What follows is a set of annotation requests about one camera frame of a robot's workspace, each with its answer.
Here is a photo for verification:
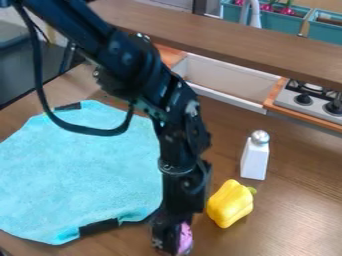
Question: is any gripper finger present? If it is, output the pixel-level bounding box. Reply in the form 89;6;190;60
148;213;184;256

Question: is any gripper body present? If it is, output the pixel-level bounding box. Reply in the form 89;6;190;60
157;159;214;222

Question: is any pink toy figure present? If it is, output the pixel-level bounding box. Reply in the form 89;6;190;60
176;221;196;256

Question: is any light blue cloth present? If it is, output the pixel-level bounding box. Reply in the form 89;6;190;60
0;99;165;247

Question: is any yellow toy pepper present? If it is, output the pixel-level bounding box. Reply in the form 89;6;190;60
204;178;260;230

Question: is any white salt shaker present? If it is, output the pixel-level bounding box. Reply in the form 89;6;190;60
239;129;273;182

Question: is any toy sink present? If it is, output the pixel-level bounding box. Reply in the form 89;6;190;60
169;52;284;116

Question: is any toy stove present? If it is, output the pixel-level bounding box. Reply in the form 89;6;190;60
272;77;342;127

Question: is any wooden shelf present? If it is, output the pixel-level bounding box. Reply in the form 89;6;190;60
86;0;342;90

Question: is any teal bin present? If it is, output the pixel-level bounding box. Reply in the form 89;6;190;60
305;8;342;47
219;0;314;37

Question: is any black cable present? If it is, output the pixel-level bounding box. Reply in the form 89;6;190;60
12;2;137;138

